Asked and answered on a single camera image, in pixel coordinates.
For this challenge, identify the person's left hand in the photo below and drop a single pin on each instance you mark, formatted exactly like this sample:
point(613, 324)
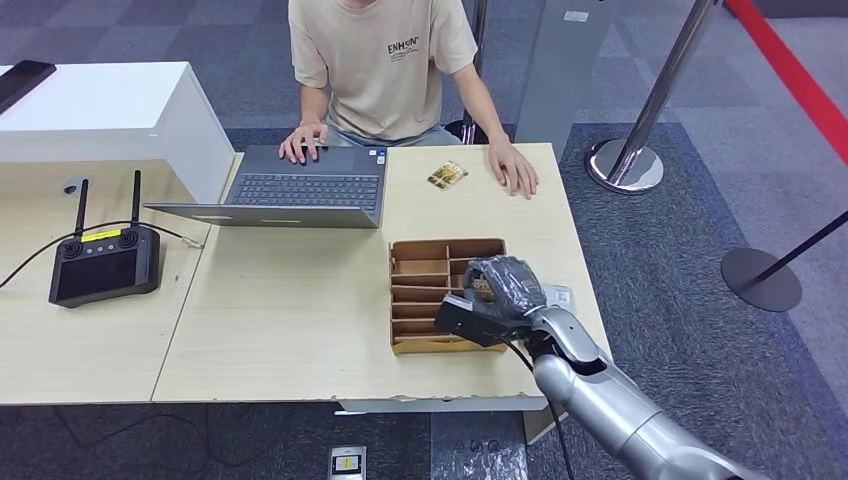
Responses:
point(510, 166)

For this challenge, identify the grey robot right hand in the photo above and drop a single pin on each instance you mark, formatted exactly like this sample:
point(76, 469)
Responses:
point(513, 285)

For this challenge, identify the person's right hand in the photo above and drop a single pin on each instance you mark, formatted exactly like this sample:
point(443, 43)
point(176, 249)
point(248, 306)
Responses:
point(301, 136)

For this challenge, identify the gold patterned card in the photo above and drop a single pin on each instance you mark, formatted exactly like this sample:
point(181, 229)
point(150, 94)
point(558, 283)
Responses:
point(447, 175)
point(482, 287)

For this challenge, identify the brown wooden compartment tray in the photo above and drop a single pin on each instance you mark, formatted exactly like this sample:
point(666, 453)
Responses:
point(417, 265)

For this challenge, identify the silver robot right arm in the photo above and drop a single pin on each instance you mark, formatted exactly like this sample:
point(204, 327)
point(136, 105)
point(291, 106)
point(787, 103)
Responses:
point(616, 411)

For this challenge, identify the person's right forearm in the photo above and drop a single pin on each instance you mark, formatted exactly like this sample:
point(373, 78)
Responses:
point(314, 106)

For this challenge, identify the person's left forearm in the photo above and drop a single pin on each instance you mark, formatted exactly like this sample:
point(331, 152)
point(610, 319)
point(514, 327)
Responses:
point(480, 102)

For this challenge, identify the person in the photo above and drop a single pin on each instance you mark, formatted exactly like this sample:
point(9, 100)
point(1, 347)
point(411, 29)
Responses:
point(384, 73)

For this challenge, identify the grey open laptop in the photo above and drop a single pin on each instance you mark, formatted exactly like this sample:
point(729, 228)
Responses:
point(305, 192)

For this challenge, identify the white desk underframe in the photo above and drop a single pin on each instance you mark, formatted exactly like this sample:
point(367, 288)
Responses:
point(464, 405)

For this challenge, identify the plastic film covered base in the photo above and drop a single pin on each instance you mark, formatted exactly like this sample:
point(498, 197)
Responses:
point(477, 457)

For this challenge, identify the white counter box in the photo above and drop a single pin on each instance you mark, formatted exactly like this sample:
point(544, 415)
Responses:
point(99, 99)

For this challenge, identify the steel floor socket plate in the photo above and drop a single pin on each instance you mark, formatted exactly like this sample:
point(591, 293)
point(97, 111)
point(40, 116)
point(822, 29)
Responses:
point(347, 462)

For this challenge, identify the black remote controller with antennas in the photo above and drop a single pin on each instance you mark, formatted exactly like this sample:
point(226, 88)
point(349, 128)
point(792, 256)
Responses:
point(99, 272)

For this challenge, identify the black smartphone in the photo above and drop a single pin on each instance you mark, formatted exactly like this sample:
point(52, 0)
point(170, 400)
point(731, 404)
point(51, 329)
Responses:
point(23, 79)

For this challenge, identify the red barrier belt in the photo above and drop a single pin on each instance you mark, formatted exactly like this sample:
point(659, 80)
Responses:
point(795, 73)

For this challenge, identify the black white wrist camera box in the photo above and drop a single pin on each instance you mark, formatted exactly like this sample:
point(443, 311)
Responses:
point(470, 324)

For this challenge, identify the chrome stanchion post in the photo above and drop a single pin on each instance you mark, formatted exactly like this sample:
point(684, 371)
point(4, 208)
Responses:
point(626, 166)

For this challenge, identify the black stanchion post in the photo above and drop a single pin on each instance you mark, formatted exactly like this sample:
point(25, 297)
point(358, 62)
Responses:
point(762, 278)

